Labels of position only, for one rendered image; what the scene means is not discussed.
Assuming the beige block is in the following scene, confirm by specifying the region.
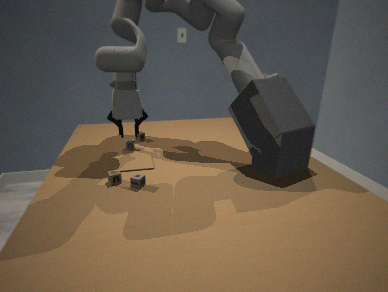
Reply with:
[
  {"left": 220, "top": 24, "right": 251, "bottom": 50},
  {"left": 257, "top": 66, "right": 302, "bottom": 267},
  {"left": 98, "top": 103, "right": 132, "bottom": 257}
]
[
  {"left": 130, "top": 173, "right": 146, "bottom": 189},
  {"left": 135, "top": 131, "right": 145, "bottom": 141},
  {"left": 107, "top": 169, "right": 122, "bottom": 185},
  {"left": 126, "top": 139, "right": 135, "bottom": 150}
]

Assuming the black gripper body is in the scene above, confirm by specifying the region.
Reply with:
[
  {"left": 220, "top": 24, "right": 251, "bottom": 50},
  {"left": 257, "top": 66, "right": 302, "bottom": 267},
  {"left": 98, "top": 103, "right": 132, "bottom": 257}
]
[{"left": 112, "top": 88, "right": 142, "bottom": 120}]

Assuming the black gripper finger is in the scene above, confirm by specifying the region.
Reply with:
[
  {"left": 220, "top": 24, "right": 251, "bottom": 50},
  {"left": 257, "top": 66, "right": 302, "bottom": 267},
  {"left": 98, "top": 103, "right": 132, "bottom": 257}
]
[
  {"left": 134, "top": 109, "right": 148, "bottom": 137},
  {"left": 107, "top": 111, "right": 124, "bottom": 138}
]

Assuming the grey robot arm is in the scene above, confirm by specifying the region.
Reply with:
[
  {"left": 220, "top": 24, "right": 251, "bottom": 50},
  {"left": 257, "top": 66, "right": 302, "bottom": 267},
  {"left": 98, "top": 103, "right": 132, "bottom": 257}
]
[{"left": 95, "top": 0, "right": 279, "bottom": 95}]

